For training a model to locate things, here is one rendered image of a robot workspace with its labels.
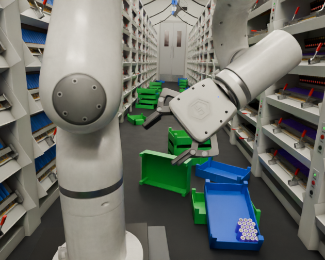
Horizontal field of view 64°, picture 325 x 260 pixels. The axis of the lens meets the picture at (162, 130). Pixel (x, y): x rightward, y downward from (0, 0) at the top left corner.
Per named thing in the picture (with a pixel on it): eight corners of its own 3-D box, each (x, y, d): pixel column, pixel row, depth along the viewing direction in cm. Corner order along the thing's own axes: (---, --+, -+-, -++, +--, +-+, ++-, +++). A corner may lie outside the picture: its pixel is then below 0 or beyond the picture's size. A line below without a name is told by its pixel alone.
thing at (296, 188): (304, 212, 112) (300, 183, 109) (259, 160, 171) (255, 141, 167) (353, 202, 110) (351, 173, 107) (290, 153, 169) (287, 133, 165)
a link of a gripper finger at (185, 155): (198, 140, 48) (169, 162, 48) (209, 153, 47) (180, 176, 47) (197, 143, 51) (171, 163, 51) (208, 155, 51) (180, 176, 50)
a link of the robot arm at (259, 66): (214, 66, 54) (237, 69, 46) (263, 29, 55) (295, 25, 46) (232, 98, 57) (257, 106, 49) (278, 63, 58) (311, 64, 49)
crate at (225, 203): (259, 250, 105) (264, 240, 100) (209, 248, 105) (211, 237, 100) (244, 191, 128) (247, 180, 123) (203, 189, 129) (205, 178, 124)
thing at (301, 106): (321, 126, 102) (317, 92, 99) (266, 103, 161) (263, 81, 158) (374, 114, 100) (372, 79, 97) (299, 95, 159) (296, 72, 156)
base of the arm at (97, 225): (40, 309, 45) (23, 217, 39) (59, 236, 63) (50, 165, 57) (149, 290, 48) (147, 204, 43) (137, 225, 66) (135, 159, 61)
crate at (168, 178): (145, 179, 165) (139, 184, 158) (146, 149, 159) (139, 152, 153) (190, 191, 151) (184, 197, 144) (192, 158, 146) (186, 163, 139)
